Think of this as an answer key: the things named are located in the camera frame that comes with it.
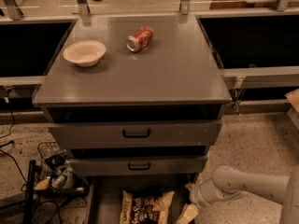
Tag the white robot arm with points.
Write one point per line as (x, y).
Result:
(227, 183)

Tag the cardboard box right edge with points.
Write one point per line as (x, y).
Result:
(293, 113)

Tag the grey drawer cabinet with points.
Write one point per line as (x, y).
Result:
(173, 79)

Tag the red soda can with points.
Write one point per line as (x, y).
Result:
(139, 39)

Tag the white paper bowl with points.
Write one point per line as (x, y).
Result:
(85, 53)

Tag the metal post centre left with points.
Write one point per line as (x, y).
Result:
(83, 8)

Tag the grey middle drawer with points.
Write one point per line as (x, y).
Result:
(139, 166)

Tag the grey open bottom drawer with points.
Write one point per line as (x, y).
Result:
(105, 197)

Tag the metal post far left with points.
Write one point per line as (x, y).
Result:
(13, 10)

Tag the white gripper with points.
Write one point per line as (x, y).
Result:
(200, 192)

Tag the brown chip bag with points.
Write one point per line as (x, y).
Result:
(142, 209)

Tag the grey top drawer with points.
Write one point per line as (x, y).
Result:
(135, 134)

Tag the black stand post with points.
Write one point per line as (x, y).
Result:
(29, 194)

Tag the wire basket with items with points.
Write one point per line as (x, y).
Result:
(56, 176)

